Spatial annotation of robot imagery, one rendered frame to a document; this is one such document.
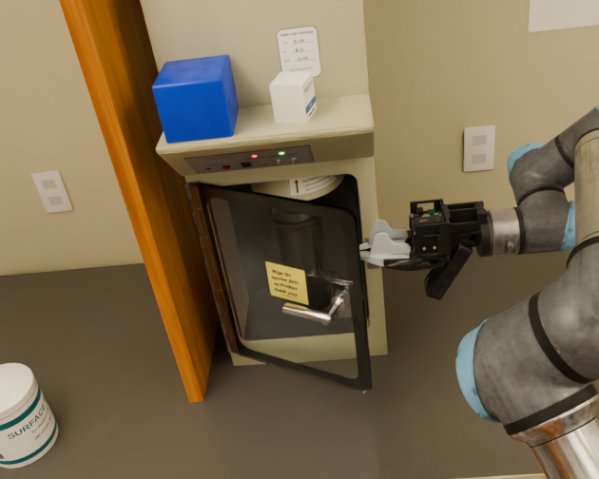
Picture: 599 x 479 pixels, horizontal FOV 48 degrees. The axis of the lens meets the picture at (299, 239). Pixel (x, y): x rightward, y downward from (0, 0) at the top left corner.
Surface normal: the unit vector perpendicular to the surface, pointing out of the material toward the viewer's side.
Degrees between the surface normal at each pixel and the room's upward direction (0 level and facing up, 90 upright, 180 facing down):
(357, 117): 0
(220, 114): 90
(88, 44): 90
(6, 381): 0
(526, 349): 63
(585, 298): 30
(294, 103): 90
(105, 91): 90
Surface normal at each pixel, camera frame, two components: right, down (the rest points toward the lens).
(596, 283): -0.31, -0.55
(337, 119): -0.13, -0.81
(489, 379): -0.70, 0.17
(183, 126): -0.02, 0.58
